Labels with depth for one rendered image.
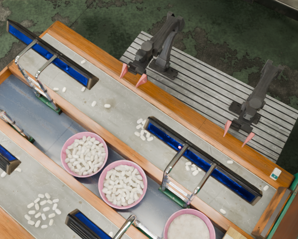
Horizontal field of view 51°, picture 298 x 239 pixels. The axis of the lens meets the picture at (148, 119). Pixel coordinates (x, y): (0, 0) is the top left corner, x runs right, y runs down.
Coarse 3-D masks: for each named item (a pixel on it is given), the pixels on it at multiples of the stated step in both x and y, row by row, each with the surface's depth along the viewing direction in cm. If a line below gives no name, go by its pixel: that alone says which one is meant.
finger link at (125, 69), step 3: (123, 66) 163; (126, 66) 164; (123, 69) 163; (126, 69) 166; (129, 69) 167; (132, 69) 167; (123, 72) 163; (126, 72) 168; (132, 72) 167; (135, 72) 166; (120, 75) 163; (123, 75) 165; (120, 78) 164
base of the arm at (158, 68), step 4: (152, 60) 214; (152, 64) 213; (156, 64) 213; (152, 68) 212; (156, 68) 212; (160, 68) 207; (168, 68) 211; (160, 72) 210; (164, 72) 209; (168, 72) 210; (172, 72) 210; (176, 72) 210; (168, 76) 209; (172, 76) 209
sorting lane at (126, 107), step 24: (48, 72) 203; (96, 72) 203; (72, 96) 196; (96, 96) 196; (120, 96) 196; (96, 120) 190; (120, 120) 190; (168, 120) 190; (144, 144) 184; (240, 168) 179; (216, 192) 173; (264, 192) 173; (240, 216) 168
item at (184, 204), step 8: (184, 152) 143; (176, 160) 141; (168, 168) 140; (216, 168) 141; (168, 176) 145; (208, 176) 138; (200, 184) 137; (168, 192) 176; (176, 192) 163; (184, 192) 151; (192, 192) 138; (176, 200) 174; (184, 200) 161; (192, 200) 150; (184, 208) 172
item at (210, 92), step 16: (144, 32) 225; (128, 48) 219; (176, 48) 219; (176, 64) 214; (192, 64) 214; (160, 80) 209; (176, 80) 209; (192, 80) 209; (208, 80) 209; (224, 80) 209; (176, 96) 204; (192, 96) 204; (208, 96) 205; (224, 96) 206; (240, 96) 205; (208, 112) 200; (224, 112) 200; (256, 112) 201; (272, 112) 200; (288, 112) 200; (224, 128) 196; (256, 128) 196; (272, 128) 196; (288, 128) 196; (256, 144) 192; (272, 144) 192; (272, 160) 188
